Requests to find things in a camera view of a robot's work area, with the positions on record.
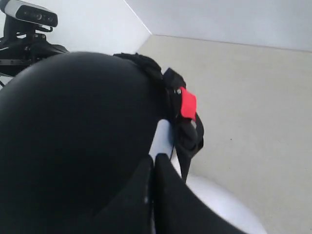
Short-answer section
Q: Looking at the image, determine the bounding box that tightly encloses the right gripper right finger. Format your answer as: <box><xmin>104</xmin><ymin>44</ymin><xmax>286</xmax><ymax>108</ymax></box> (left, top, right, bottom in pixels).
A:
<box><xmin>154</xmin><ymin>153</ymin><xmax>259</xmax><ymax>234</ymax></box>

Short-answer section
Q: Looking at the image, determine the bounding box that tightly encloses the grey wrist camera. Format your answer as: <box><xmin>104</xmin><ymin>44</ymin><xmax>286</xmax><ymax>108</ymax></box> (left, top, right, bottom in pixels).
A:
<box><xmin>0</xmin><ymin>0</ymin><xmax>59</xmax><ymax>27</ymax></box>

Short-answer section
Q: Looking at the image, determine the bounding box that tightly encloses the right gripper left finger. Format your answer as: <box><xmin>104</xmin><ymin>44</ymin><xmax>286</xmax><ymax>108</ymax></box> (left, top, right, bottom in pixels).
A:
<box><xmin>80</xmin><ymin>155</ymin><xmax>154</xmax><ymax>234</ymax></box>

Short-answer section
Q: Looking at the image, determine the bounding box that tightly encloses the black helmet with visor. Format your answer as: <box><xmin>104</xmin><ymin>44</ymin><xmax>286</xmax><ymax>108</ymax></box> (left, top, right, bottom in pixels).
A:
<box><xmin>0</xmin><ymin>52</ymin><xmax>204</xmax><ymax>234</ymax></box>

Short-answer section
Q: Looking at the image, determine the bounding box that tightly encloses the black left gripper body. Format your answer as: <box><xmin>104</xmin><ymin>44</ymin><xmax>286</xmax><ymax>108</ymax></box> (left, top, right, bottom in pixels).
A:
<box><xmin>0</xmin><ymin>18</ymin><xmax>69</xmax><ymax>76</ymax></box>

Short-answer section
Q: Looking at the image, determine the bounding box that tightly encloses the white mannequin head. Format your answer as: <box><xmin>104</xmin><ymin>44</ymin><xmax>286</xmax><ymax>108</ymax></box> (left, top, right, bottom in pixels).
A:
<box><xmin>148</xmin><ymin>119</ymin><xmax>269</xmax><ymax>234</ymax></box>

